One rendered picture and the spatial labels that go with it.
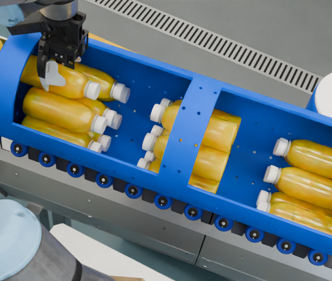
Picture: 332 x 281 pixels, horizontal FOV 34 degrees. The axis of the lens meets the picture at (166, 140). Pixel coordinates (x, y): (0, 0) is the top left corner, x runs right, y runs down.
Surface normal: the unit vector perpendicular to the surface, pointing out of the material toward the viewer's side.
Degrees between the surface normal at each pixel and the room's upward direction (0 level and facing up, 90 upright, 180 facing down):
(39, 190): 70
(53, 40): 2
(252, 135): 63
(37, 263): 46
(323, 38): 0
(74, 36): 90
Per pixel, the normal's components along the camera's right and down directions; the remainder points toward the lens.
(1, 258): 0.38, 0.21
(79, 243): 0.11, -0.59
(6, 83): -0.17, 0.12
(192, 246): -0.28, 0.49
